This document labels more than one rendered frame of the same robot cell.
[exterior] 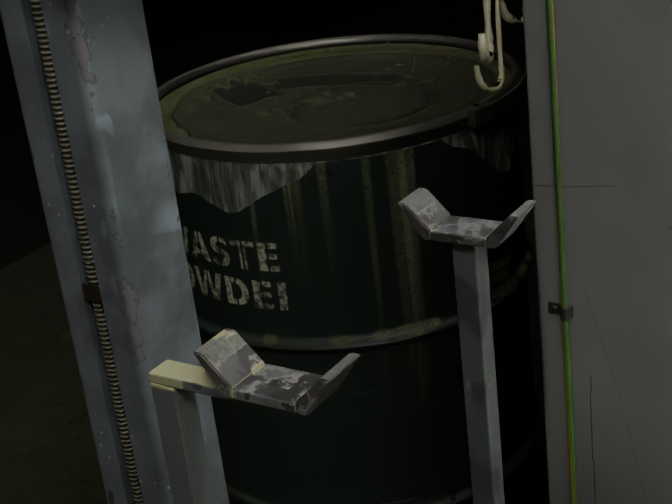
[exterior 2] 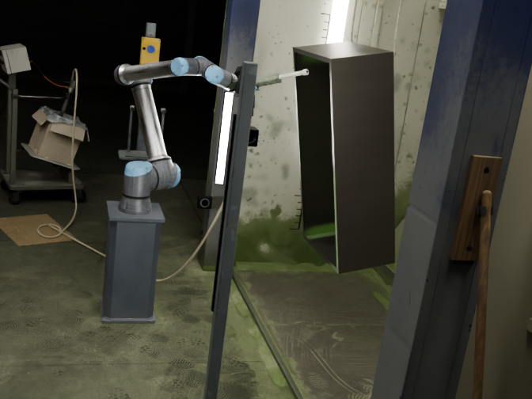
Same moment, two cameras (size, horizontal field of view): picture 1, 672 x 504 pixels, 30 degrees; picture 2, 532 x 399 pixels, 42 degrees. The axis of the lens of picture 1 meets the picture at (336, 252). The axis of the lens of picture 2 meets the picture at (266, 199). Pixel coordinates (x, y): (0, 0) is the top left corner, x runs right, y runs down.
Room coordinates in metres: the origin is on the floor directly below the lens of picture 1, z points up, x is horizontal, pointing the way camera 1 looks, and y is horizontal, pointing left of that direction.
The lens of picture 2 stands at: (-2.38, -3.42, 1.86)
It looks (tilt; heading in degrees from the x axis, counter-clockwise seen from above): 16 degrees down; 38
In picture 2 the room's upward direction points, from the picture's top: 8 degrees clockwise
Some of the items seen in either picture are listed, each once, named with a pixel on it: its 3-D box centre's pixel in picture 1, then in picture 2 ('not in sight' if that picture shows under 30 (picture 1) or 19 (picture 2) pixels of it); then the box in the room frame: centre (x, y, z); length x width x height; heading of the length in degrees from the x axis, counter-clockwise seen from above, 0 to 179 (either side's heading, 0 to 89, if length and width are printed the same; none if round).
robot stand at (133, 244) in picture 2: not in sight; (131, 262); (0.12, -0.54, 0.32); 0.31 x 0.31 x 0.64; 55
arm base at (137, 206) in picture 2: not in sight; (135, 201); (0.12, -0.54, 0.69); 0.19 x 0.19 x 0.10
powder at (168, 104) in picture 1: (330, 95); not in sight; (1.83, -0.02, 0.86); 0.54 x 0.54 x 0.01
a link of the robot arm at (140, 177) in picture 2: not in sight; (138, 177); (0.13, -0.54, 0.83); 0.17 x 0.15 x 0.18; 177
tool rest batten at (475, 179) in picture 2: not in sight; (475, 208); (-0.61, -2.75, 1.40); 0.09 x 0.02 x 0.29; 145
